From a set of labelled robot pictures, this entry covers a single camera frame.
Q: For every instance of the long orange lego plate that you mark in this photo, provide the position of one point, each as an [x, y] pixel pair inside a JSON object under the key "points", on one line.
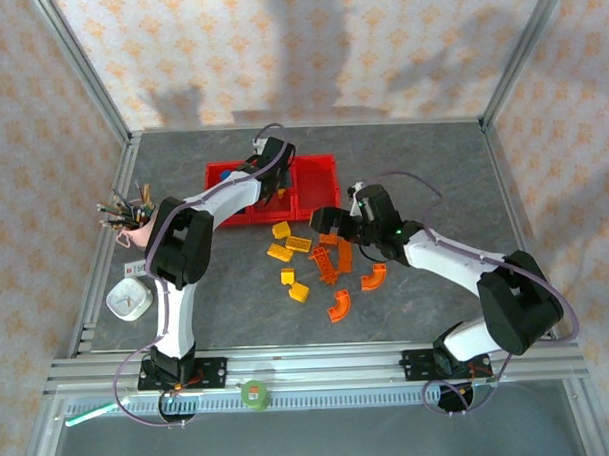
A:
{"points": [[325, 266]]}

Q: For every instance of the yellow lego studded plate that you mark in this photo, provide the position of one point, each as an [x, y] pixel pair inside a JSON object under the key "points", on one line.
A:
{"points": [[297, 243]]}

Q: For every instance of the yellow lego wedge brick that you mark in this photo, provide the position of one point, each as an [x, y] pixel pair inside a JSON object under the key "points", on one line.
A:
{"points": [[280, 230]]}

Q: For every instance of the blue lego brick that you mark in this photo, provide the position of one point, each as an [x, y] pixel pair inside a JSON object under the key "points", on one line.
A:
{"points": [[226, 174]]}

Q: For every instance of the small yellow lego brick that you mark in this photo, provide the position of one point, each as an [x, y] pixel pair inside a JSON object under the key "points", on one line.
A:
{"points": [[287, 276]]}

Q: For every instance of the yellow lego sloped brick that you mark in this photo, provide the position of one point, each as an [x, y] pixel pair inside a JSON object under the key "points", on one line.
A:
{"points": [[299, 291]]}

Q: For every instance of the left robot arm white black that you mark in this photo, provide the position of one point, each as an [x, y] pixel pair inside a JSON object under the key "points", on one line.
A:
{"points": [[175, 312]]}

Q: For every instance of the orange lego square brick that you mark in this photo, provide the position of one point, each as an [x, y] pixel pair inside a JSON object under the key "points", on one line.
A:
{"points": [[327, 238]]}

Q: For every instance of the orange lego arch piece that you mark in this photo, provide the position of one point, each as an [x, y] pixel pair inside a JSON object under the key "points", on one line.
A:
{"points": [[373, 278], [339, 307]]}

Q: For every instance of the bunch of coloured pencils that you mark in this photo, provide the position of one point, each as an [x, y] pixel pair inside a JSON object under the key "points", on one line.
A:
{"points": [[131, 211]]}

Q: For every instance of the small card red label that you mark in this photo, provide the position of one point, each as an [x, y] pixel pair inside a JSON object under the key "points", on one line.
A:
{"points": [[136, 268]]}

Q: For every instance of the green tape roll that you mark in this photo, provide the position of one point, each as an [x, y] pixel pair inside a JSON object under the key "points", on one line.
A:
{"points": [[255, 394]]}

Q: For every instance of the white square clock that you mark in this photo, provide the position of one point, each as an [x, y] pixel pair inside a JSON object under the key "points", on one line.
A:
{"points": [[129, 299]]}

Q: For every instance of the green white pen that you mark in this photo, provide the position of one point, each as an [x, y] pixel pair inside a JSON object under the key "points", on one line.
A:
{"points": [[91, 413]]}

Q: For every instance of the aluminium back rail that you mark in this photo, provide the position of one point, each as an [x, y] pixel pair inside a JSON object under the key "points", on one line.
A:
{"points": [[331, 124]]}

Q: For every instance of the aluminium side rail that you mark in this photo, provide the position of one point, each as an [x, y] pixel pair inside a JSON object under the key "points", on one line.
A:
{"points": [[515, 205], [103, 255]]}

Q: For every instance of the wide aluminium front rail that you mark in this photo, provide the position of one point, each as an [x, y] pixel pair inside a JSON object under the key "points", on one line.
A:
{"points": [[314, 365]]}

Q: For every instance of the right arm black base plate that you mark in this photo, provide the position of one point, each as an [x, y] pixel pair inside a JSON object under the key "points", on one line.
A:
{"points": [[417, 364]]}

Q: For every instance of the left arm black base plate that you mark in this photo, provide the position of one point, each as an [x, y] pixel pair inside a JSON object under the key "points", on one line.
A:
{"points": [[212, 372]]}

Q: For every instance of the aluminium frame post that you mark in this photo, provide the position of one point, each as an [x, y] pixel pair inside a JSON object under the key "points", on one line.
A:
{"points": [[81, 60], [525, 45]]}

